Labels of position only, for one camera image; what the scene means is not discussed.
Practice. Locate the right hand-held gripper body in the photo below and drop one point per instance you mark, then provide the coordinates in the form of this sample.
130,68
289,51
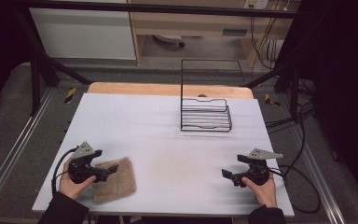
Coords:
256,172

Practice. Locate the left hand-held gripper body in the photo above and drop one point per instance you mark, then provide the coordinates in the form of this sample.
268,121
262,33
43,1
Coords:
80,165

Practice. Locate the brown towel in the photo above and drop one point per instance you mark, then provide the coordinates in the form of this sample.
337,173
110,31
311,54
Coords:
116,185

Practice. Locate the person's right hand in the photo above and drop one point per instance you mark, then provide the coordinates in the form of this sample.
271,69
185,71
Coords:
265,193

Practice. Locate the person's left hand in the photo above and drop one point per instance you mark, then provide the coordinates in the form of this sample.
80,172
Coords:
71,188

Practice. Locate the white table mat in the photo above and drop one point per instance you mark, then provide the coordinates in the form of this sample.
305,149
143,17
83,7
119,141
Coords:
155,140

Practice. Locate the yellow black tape marker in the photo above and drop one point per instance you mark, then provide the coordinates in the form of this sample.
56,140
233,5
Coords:
70,95
271,100

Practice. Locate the white cabinet panel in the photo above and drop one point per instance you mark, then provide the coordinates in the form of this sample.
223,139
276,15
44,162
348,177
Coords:
84,34

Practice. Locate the black curtain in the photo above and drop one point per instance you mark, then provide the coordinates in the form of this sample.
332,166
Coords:
345,77
0,46

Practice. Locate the chair base with caster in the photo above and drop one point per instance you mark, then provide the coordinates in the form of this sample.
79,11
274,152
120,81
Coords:
171,39

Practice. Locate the wooden desk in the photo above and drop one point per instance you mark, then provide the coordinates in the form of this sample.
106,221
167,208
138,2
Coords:
192,23

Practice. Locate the aluminium floor rail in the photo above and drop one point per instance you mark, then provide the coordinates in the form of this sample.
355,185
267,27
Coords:
12,155
331,205

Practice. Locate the wall power outlet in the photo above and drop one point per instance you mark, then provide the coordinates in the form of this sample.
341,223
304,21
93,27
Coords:
256,3

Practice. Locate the black metal frame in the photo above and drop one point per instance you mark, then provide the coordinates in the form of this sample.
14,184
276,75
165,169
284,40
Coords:
167,8

